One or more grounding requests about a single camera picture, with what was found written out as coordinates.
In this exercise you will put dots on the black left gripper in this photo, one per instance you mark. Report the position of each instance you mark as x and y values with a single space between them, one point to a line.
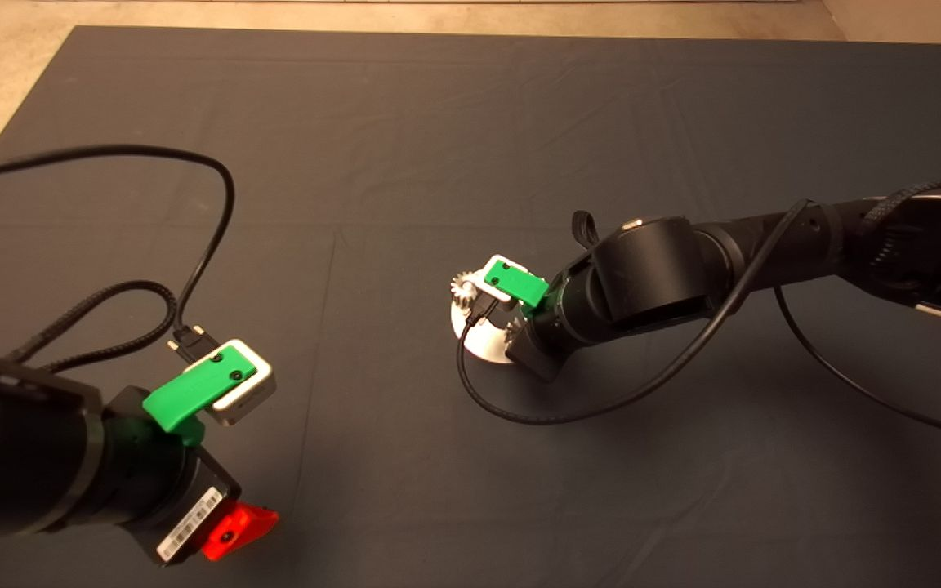
156 482

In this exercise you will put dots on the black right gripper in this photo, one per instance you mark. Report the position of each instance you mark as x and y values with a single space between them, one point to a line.
548 339

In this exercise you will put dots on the small steel planetary gear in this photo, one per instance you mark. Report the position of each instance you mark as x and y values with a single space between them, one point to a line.
462 290
513 331

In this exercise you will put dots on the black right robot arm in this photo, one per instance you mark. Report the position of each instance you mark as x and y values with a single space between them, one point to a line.
666 273

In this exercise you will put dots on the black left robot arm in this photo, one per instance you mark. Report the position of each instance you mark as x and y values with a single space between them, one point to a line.
13 449

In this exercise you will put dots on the round metal carrier plate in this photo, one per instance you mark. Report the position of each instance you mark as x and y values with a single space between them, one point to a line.
483 343

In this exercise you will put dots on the dark grey table cloth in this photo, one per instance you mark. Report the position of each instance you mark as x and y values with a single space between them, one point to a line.
470 122

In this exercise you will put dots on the left silver camera box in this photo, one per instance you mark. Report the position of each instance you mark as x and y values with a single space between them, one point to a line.
250 392

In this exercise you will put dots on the left green camera mount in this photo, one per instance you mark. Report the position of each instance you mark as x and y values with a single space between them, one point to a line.
185 392

